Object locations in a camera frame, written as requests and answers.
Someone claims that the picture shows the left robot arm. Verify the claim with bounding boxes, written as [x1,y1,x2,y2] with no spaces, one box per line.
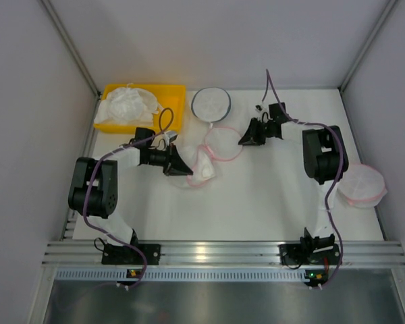
[68,127,193,250]

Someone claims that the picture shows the white bra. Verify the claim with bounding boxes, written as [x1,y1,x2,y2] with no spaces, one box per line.
[192,150,216,183]

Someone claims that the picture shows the aluminium frame rail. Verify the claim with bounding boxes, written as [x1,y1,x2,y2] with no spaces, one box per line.
[42,240,405,269]

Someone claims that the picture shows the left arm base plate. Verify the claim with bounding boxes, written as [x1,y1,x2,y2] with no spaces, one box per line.
[101,244,161,265]

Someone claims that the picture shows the yellow plastic bin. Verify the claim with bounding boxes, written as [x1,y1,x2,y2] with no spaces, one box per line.
[93,83,186,134]

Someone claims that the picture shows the white bras in bin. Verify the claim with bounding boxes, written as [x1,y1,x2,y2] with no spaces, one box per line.
[94,84,163,126]

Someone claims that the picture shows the blue-trimmed mesh laundry bag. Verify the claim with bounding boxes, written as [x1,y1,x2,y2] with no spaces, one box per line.
[190,87,232,125]

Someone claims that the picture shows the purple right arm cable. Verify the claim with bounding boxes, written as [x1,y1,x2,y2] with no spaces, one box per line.
[261,69,345,290]

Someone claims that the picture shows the pink-trimmed mesh laundry bag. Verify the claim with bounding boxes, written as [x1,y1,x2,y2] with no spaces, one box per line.
[182,127,242,188]

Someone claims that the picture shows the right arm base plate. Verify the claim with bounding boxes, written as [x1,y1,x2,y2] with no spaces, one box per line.
[279,244,340,269]

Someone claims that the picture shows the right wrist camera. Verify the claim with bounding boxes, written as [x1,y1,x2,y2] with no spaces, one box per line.
[255,103,268,114]

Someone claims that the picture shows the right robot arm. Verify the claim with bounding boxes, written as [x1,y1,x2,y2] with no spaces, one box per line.
[238,102,349,242]

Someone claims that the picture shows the pink-trimmed laundry bag at right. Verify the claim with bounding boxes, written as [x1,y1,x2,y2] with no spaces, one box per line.
[337,164,387,209]

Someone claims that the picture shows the slotted cable duct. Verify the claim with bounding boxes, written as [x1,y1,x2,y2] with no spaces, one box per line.
[55,268,325,283]

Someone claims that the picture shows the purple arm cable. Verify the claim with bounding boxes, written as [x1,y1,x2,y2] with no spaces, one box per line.
[82,107,175,290]
[261,69,345,290]

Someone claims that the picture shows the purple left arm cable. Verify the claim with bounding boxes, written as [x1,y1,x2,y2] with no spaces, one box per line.
[82,107,175,290]

